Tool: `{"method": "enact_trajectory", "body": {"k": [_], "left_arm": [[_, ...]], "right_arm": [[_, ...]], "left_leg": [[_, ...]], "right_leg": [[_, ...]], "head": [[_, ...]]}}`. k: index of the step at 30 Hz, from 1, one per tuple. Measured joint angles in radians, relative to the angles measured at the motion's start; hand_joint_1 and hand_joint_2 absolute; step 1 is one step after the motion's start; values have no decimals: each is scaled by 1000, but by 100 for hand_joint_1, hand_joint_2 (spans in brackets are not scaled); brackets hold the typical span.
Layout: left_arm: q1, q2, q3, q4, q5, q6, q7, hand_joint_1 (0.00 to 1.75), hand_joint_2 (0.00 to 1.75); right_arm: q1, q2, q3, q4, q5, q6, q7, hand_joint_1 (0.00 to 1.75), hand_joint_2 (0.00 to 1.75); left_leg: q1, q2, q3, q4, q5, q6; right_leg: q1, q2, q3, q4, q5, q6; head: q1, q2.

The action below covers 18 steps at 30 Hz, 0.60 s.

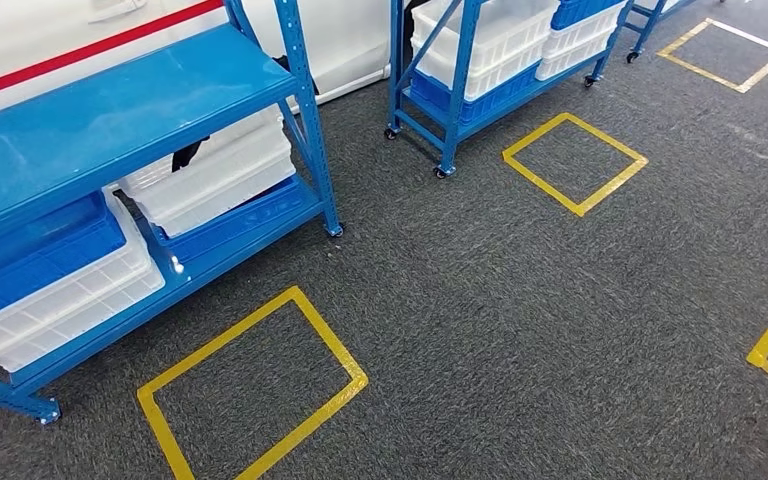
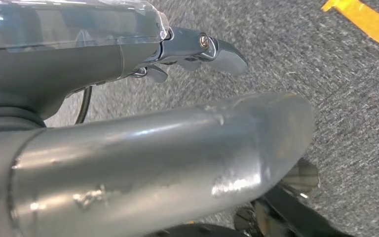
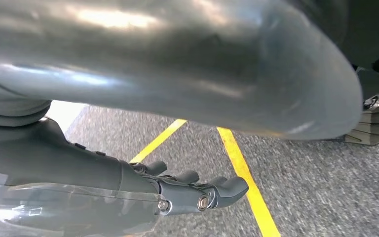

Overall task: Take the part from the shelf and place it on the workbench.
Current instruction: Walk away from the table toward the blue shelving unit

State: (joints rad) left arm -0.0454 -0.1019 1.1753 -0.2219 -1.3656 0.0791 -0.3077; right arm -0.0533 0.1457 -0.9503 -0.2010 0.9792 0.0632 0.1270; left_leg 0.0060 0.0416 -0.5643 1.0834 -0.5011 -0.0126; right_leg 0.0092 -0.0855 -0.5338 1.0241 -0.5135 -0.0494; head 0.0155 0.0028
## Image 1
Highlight blue metal shelf rack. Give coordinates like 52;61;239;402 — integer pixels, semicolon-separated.
0;0;346;425

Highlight blue plastic bin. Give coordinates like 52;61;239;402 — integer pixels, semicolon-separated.
549;0;628;32
0;192;128;331
150;175;324;266
409;62;544;128

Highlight red barrier belt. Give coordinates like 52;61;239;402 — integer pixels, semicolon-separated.
0;0;226;106

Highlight yellow floor tape square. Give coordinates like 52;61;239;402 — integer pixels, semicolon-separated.
136;286;370;480
501;112;650;219

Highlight white car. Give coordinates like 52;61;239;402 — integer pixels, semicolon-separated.
0;0;400;126

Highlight blue metal rack on casters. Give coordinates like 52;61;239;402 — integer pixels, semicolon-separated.
624;0;698;65
383;0;637;180

